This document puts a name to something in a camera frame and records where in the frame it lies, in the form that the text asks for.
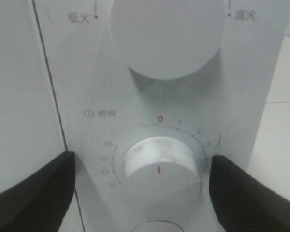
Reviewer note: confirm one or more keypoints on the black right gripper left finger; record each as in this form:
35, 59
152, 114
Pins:
40, 202

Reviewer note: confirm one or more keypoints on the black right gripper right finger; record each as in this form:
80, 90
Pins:
243, 204

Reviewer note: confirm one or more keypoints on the white microwave door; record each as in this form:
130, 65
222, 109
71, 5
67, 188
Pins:
30, 131

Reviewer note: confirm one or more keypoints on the white microwave knob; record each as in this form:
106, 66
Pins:
167, 40
161, 174

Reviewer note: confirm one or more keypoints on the round white door-release button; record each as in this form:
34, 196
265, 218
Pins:
157, 226

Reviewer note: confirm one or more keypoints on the white microwave oven body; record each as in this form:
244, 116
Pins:
102, 119

